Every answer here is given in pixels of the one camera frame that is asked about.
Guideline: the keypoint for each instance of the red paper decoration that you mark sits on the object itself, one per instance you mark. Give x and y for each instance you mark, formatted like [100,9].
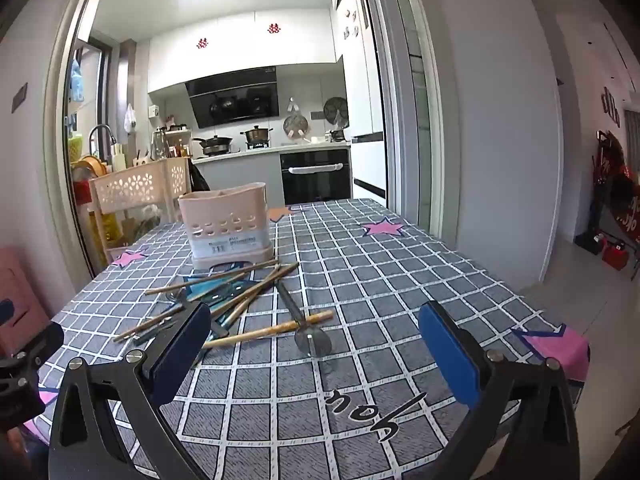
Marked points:
[202,43]
[274,28]

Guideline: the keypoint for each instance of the black wok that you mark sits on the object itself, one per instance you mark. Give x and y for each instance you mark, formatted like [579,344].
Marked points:
[216,142]

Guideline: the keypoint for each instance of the red box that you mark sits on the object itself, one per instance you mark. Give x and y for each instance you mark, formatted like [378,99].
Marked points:
[616,256]

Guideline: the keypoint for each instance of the white upper kitchen cabinets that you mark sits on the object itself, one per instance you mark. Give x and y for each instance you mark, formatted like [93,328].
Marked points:
[225,45]

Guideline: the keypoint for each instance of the yellow oil bottle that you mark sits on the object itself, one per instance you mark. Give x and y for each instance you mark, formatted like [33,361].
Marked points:
[107,230]

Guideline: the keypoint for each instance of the black kitchen faucet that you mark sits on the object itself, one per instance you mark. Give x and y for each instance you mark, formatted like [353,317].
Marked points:
[102,129]

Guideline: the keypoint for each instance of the round light steamer rack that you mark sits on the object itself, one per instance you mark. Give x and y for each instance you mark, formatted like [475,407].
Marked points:
[295,126]

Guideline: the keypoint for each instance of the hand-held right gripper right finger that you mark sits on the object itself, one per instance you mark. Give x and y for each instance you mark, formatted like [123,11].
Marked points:
[447,355]

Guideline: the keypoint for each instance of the steel cooking pot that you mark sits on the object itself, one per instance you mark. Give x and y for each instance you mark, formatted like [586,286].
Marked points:
[256,136]

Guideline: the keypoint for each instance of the round dark steamer rack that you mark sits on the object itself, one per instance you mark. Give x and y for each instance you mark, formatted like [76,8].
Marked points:
[335,110]

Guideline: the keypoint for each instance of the dark wall switch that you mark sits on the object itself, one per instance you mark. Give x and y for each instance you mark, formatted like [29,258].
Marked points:
[20,97]

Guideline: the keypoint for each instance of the sliding glass door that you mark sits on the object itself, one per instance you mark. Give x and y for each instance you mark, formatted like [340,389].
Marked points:
[415,110]

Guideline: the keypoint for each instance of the glass kettle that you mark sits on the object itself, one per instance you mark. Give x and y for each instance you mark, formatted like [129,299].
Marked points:
[160,145]

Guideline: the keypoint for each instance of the orange bowl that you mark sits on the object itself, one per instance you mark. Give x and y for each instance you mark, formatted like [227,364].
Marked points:
[92,166]

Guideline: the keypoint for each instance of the grey kitchen counter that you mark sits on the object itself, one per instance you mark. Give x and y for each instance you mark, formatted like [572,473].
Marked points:
[240,175]

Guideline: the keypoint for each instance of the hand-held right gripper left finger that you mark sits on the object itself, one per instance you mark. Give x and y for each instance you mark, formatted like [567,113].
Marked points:
[175,352]

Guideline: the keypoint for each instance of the white refrigerator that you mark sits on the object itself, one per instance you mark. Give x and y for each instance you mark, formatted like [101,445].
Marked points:
[362,85]

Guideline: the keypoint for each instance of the black cloth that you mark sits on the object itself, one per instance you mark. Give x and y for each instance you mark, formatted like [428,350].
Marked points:
[197,177]

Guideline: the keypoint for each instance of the pink plastic utensil holder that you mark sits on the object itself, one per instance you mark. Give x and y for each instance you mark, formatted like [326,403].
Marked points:
[225,230]

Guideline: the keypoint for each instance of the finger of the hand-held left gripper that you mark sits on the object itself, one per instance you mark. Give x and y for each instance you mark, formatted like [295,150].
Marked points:
[6,312]
[35,342]

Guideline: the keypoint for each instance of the black range hood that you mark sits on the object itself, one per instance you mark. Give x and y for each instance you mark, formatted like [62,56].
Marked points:
[235,100]

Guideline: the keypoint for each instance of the light bamboo chopstick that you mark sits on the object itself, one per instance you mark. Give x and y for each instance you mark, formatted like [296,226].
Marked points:
[280,329]
[270,282]

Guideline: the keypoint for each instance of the beige plastic kitchen cart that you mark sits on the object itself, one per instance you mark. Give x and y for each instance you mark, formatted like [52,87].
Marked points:
[130,187]

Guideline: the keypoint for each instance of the hanging white plastic bag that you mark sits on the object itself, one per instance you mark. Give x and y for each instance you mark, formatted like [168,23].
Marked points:
[130,120]

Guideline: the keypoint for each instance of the black built-in oven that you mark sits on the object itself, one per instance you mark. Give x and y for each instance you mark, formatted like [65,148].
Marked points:
[315,180]

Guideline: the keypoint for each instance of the grey checked tablecloth with stars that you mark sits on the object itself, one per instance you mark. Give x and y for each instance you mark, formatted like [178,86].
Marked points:
[350,270]

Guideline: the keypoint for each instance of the small black pot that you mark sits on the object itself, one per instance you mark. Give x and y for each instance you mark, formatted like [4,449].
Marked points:
[337,135]

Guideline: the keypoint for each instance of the green plastic basket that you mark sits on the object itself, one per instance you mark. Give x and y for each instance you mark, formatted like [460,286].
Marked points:
[76,147]

